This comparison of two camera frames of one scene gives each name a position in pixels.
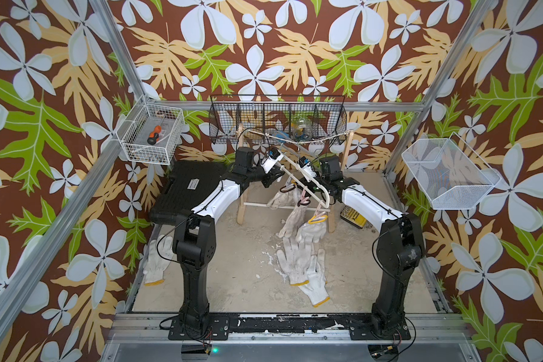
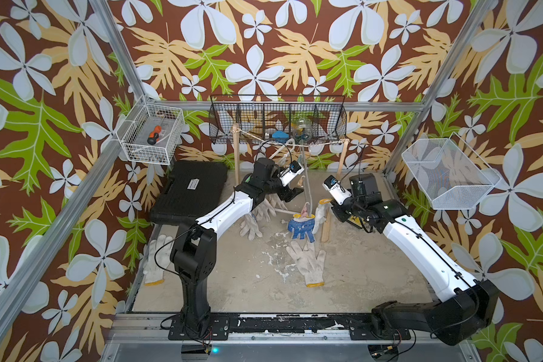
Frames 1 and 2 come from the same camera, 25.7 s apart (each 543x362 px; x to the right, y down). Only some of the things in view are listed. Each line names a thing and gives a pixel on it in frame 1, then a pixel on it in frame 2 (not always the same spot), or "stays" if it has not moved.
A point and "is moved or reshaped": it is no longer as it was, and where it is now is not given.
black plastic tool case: (186, 182) stays
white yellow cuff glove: (317, 287) -> (311, 265)
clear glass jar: (302, 131) stays
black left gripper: (271, 176) -> (286, 194)
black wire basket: (238, 119) stays
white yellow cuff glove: (314, 230) -> (320, 213)
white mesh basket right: (452, 175) stays
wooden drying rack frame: (241, 213) is moved or reshaped
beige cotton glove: (285, 198) is moved or reshaped
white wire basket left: (150, 133) stays
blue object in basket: (281, 134) stays
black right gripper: (305, 182) -> (336, 209)
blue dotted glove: (294, 261) -> (300, 225)
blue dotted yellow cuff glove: (293, 222) -> (249, 224)
